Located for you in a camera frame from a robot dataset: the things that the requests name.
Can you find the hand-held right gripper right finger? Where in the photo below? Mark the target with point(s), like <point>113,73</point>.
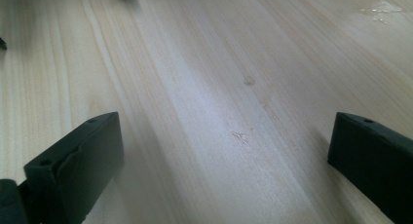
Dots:
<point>376,162</point>

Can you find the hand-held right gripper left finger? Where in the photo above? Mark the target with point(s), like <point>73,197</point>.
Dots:
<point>74,172</point>

